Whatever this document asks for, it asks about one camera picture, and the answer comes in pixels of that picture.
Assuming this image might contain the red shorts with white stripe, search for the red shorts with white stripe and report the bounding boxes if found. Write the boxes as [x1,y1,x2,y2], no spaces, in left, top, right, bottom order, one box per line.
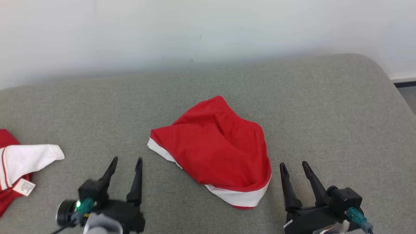
[147,96,272,209]

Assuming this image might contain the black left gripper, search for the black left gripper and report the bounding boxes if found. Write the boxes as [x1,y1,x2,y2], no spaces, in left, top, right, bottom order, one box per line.
[94,157,146,234]

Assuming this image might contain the grey fabric sofa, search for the grey fabric sofa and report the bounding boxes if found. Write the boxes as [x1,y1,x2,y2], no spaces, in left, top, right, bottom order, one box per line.
[0,54,416,234]

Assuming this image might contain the red basketball jersey white sleeves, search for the red basketball jersey white sleeves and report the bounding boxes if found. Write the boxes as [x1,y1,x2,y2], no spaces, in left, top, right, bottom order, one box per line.
[0,129,65,217]

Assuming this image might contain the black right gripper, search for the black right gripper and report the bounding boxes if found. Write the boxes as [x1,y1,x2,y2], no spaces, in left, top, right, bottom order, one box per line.
[280,161,344,234]

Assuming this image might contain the wall baseboard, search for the wall baseboard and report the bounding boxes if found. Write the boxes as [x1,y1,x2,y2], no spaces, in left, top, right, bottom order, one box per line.
[390,76,416,88]

